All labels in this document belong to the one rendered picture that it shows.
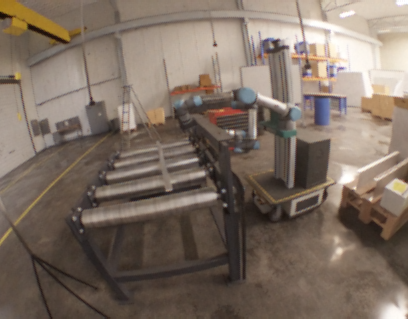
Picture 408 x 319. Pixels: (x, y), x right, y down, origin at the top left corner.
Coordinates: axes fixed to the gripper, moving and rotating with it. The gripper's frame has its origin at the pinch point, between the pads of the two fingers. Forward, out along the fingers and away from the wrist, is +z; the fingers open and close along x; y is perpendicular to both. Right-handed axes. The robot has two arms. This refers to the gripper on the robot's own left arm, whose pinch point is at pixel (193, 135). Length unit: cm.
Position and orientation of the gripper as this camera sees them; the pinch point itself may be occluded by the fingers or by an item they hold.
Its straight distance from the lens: 154.4
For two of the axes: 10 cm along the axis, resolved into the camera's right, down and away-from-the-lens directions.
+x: 9.2, -3.9, -0.3
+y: 2.2, 5.9, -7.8
